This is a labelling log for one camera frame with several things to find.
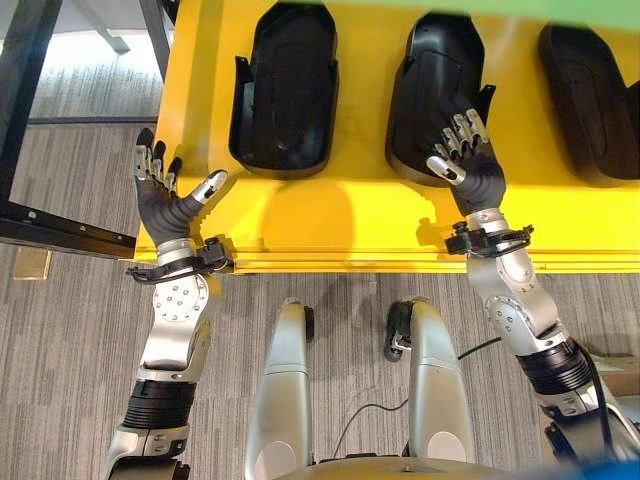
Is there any brass floor plate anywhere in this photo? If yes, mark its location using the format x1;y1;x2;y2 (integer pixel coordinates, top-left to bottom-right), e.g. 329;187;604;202
12;248;53;281

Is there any black metal frame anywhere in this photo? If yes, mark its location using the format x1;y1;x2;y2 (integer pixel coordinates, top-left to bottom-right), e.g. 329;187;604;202
0;0;181;260

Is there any silver robot left leg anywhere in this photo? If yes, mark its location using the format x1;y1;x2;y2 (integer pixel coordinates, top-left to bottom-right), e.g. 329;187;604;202
243;298;315;480

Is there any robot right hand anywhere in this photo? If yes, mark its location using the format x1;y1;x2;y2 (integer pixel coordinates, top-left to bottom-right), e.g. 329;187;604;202
425;93;506;217

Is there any silver robot leg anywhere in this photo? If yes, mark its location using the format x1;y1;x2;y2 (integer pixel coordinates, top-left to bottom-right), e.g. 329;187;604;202
399;296;476;464
243;298;315;480

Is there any silver robot right leg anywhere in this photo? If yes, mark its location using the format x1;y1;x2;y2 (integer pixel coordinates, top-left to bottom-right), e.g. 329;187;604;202
399;296;476;464

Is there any black sole-shaped part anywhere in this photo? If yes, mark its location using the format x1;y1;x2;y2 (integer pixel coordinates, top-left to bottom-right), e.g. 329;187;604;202
385;12;497;188
228;3;341;181
537;23;640;189

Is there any grey table leg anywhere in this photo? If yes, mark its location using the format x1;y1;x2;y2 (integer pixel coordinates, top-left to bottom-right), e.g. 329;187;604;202
69;0;132;55

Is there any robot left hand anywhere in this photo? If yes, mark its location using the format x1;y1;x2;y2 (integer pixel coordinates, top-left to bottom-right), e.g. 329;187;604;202
133;127;229;250

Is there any black cable on floor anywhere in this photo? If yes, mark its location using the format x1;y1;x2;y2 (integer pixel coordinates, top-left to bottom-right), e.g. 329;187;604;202
330;336;503;459

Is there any cardboard box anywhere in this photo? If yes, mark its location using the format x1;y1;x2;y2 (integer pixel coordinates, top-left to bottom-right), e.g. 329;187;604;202
589;352;640;397

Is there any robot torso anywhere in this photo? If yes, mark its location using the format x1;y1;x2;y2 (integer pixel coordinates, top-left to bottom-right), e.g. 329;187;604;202
279;455;521;480

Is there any dark robot right foot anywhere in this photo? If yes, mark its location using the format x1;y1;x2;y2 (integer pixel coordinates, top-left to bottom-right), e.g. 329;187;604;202
383;301;414;362

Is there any yellow metal shelf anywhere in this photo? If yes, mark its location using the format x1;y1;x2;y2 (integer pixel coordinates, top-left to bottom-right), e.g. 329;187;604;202
133;0;640;275

